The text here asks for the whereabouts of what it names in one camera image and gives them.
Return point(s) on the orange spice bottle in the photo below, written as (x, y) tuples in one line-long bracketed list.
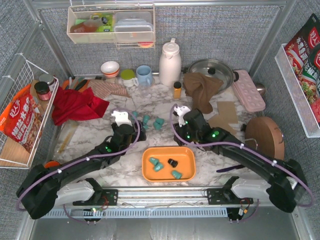
[(177, 89)]

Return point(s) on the white wire wall basket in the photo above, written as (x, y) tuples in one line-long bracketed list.
[(12, 154)]

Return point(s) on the steel pot with lid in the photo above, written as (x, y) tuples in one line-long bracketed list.
[(215, 69)]

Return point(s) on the right white wall basket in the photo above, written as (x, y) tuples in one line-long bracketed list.
[(302, 107)]

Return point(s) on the pink egg tray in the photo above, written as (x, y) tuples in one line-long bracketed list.
[(247, 93)]

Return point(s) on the orange cup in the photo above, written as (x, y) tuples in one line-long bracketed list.
[(51, 164)]

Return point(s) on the black small lid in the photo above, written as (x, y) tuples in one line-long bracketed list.
[(243, 128)]

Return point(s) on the purple handled knife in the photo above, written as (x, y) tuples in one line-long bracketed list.
[(227, 169)]

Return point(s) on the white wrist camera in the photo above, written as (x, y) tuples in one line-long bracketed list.
[(121, 117), (181, 111)]

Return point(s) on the white orange striped bowl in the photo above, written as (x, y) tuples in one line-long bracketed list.
[(110, 69)]

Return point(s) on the white thermos jug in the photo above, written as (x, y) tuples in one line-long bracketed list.
[(170, 63)]

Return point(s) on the orange plastic tray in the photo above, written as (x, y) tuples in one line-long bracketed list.
[(168, 164)]

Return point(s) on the red seasoning packet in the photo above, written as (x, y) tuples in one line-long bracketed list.
[(303, 53)]

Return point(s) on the blue mug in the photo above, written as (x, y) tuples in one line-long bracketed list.
[(144, 75)]

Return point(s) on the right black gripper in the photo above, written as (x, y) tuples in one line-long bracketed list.
[(178, 132)]

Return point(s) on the round wooden board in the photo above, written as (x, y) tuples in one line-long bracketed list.
[(263, 135)]

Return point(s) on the cream wall shelf basket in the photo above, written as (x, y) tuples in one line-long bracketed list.
[(82, 30)]

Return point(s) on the silver lid glass jar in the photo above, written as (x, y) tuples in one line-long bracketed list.
[(47, 78)]

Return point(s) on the red snack bag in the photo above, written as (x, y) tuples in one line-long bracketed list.
[(20, 121)]

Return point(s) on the brown cloth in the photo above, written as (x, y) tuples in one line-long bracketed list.
[(201, 89)]

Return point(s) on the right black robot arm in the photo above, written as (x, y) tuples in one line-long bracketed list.
[(286, 179)]

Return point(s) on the tan scouring pad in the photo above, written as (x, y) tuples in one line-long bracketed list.
[(218, 121), (227, 110)]

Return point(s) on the red cloth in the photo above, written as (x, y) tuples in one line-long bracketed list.
[(70, 104)]

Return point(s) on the black coffee capsule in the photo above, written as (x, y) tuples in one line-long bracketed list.
[(172, 162)]

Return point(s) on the green lid white cup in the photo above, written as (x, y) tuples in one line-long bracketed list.
[(128, 78)]

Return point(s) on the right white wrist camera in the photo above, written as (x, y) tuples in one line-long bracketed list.
[(181, 111)]

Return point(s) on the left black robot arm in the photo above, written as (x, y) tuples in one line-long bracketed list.
[(39, 191)]

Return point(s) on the striped beige cloth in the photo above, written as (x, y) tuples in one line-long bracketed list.
[(102, 89)]

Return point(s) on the clear plastic food container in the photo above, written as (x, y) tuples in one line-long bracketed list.
[(133, 26)]

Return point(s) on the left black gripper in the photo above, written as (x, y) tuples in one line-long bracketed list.
[(139, 131)]

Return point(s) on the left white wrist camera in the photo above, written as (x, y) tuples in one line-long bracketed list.
[(121, 117)]

